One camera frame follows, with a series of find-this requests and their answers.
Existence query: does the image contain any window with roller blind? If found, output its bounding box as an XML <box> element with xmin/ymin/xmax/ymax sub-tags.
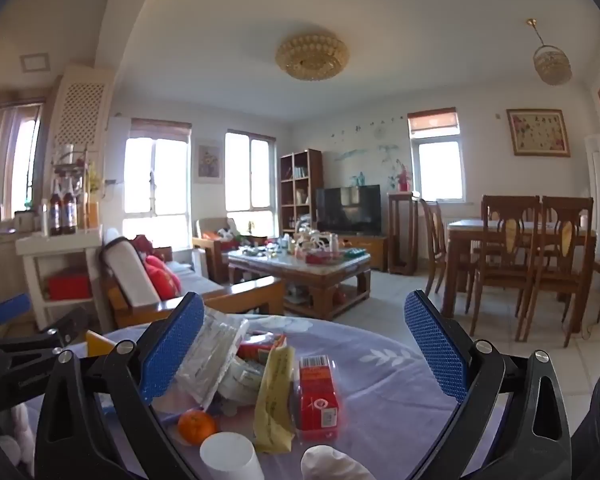
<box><xmin>224</xmin><ymin>130</ymin><xmax>277</xmax><ymax>238</ymax></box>
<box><xmin>122</xmin><ymin>119</ymin><xmax>193</xmax><ymax>251</ymax></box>
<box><xmin>407</xmin><ymin>108</ymin><xmax>467</xmax><ymax>202</ymax></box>

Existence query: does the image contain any framed flower picture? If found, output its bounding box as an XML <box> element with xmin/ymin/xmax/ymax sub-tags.
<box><xmin>506</xmin><ymin>108</ymin><xmax>571</xmax><ymax>157</ymax></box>

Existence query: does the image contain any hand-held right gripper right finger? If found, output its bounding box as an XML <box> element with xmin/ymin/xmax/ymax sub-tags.
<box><xmin>404</xmin><ymin>289</ymin><xmax>573</xmax><ymax>480</ymax></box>

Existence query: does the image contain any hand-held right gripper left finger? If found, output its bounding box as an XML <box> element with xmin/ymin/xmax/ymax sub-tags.
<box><xmin>34</xmin><ymin>291</ymin><xmax>206</xmax><ymax>480</ymax></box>

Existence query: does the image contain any tall wooden side table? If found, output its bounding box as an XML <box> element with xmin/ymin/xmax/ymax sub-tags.
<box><xmin>387</xmin><ymin>191</ymin><xmax>421</xmax><ymax>276</ymax></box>

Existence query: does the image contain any red cushion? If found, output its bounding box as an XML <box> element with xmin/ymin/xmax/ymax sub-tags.
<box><xmin>130</xmin><ymin>235</ymin><xmax>183</xmax><ymax>301</ymax></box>

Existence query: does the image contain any white standing air conditioner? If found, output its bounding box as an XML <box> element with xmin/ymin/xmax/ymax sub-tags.
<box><xmin>584</xmin><ymin>132</ymin><xmax>600</xmax><ymax>261</ymax></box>

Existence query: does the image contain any clear plastic bag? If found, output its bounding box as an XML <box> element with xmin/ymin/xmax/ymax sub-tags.
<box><xmin>175</xmin><ymin>307</ymin><xmax>251</xmax><ymax>411</ymax></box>

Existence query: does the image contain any orange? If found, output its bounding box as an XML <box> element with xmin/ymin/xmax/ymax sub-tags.
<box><xmin>177</xmin><ymin>409</ymin><xmax>217</xmax><ymax>446</ymax></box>

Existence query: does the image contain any wooden armchair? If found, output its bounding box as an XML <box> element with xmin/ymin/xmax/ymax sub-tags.
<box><xmin>192</xmin><ymin>217</ymin><xmax>268</xmax><ymax>281</ymax></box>

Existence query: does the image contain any red milk carton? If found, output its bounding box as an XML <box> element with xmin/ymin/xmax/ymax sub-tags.
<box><xmin>296</xmin><ymin>354</ymin><xmax>344</xmax><ymax>443</ymax></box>

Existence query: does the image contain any square ceiling light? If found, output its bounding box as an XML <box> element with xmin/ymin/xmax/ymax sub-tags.
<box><xmin>20</xmin><ymin>53</ymin><xmax>52</xmax><ymax>72</ymax></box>

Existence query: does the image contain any yellow packet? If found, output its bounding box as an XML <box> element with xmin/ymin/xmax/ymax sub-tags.
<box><xmin>253</xmin><ymin>345</ymin><xmax>297</xmax><ymax>455</ymax></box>

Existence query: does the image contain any wooden coffee table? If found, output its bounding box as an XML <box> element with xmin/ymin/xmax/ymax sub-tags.
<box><xmin>227</xmin><ymin>247</ymin><xmax>372</xmax><ymax>321</ymax></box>

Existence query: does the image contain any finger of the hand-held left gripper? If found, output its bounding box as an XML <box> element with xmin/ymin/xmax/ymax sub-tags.
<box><xmin>0</xmin><ymin>292</ymin><xmax>33</xmax><ymax>333</ymax></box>
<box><xmin>0</xmin><ymin>306</ymin><xmax>89</xmax><ymax>411</ymax></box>

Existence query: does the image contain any black television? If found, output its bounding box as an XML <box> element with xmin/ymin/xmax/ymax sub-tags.
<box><xmin>315</xmin><ymin>185</ymin><xmax>382</xmax><ymax>236</ymax></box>

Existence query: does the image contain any dark glass bottle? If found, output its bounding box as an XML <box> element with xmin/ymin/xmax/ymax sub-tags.
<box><xmin>62</xmin><ymin>178</ymin><xmax>78</xmax><ymax>235</ymax></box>
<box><xmin>50</xmin><ymin>178</ymin><xmax>65</xmax><ymax>237</ymax></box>

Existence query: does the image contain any wooden sofa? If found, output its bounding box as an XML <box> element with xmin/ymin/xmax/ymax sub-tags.
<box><xmin>100</xmin><ymin>230</ymin><xmax>286</xmax><ymax>328</ymax></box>

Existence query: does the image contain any purple printed tablecloth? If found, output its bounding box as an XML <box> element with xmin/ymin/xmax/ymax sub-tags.
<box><xmin>20</xmin><ymin>312</ymin><xmax>511</xmax><ymax>480</ymax></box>

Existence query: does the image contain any wooden bookshelf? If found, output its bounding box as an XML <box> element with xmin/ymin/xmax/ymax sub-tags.
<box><xmin>279</xmin><ymin>149</ymin><xmax>325</xmax><ymax>233</ymax></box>

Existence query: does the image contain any white paper cup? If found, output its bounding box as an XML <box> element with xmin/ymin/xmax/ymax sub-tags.
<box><xmin>199</xmin><ymin>431</ymin><xmax>265</xmax><ymax>480</ymax></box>

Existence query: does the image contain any small framed picture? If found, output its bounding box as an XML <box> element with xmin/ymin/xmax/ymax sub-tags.
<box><xmin>195</xmin><ymin>141</ymin><xmax>223</xmax><ymax>184</ymax></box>

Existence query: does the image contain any yellow box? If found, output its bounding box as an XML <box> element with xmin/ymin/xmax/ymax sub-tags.
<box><xmin>85</xmin><ymin>330</ymin><xmax>118</xmax><ymax>358</ymax></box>

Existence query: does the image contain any red snack wrapper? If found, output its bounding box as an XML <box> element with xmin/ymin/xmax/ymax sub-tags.
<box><xmin>236</xmin><ymin>332</ymin><xmax>288</xmax><ymax>368</ymax></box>

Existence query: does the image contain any wooden television stand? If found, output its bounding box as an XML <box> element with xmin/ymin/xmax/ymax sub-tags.
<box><xmin>325</xmin><ymin>232</ymin><xmax>388</xmax><ymax>272</ymax></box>

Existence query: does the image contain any white lattice cabinet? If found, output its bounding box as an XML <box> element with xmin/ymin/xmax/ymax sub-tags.
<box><xmin>45</xmin><ymin>65</ymin><xmax>116</xmax><ymax>196</ymax></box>

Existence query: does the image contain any wooden dining table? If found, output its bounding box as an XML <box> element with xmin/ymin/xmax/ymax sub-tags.
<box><xmin>442</xmin><ymin>217</ymin><xmax>598</xmax><ymax>318</ymax></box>

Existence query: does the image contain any round crystal ceiling lamp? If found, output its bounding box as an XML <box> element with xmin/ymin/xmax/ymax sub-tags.
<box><xmin>275</xmin><ymin>31</ymin><xmax>350</xmax><ymax>81</ymax></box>

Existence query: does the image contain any crystal pendant lamp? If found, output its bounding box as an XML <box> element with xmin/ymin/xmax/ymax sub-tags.
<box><xmin>525</xmin><ymin>18</ymin><xmax>573</xmax><ymax>86</ymax></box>

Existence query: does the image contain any crumpled white tissue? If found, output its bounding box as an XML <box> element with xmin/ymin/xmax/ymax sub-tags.
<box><xmin>300</xmin><ymin>444</ymin><xmax>376</xmax><ymax>480</ymax></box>

